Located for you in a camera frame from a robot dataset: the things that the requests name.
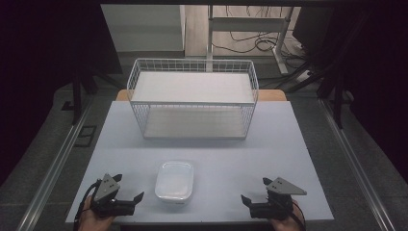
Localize person's right hand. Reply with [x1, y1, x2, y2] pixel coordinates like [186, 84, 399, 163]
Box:
[268, 199, 305, 231]

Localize black metal stand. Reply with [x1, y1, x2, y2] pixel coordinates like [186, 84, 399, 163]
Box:
[70, 61, 124, 127]
[316, 9, 373, 130]

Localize black floor cables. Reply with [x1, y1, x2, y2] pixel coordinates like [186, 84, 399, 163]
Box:
[211, 5, 314, 70]

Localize black floor bracket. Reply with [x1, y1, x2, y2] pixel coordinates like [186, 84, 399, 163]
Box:
[73, 124, 98, 149]

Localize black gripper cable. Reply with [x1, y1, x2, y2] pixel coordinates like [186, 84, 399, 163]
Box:
[72, 179, 103, 231]
[291, 200, 308, 231]

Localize white cabinet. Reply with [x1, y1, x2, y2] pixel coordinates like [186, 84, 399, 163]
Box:
[100, 4, 188, 60]

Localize person's left hand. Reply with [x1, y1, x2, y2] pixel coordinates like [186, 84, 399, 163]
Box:
[78, 195, 115, 231]

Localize white wire basket rack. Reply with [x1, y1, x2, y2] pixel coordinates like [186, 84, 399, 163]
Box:
[126, 57, 260, 141]

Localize metal floor rail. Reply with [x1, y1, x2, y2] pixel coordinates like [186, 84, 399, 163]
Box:
[317, 97, 398, 231]
[14, 94, 96, 231]

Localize white metal desk frame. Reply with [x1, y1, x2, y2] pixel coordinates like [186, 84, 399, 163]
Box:
[206, 4, 302, 76]

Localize white lidded plastic container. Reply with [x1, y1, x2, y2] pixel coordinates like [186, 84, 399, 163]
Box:
[154, 160, 195, 205]

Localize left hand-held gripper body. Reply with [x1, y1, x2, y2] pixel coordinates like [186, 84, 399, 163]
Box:
[90, 173, 136, 218]

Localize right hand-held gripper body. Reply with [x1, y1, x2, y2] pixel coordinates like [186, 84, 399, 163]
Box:
[249, 176, 308, 221]

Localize wooden table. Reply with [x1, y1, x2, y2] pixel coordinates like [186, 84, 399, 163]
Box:
[115, 89, 288, 103]

